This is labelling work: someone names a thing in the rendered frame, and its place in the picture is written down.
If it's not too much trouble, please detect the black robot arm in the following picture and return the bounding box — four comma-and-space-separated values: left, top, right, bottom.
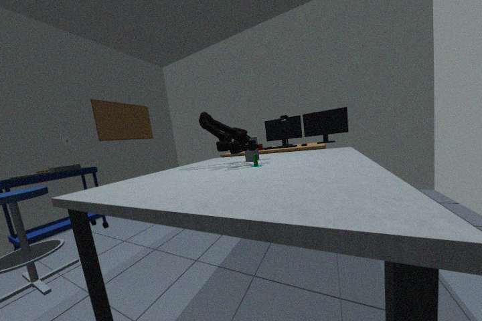
199, 112, 250, 152

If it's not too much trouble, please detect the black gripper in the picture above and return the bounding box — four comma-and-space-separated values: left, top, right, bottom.
230, 140, 259, 154

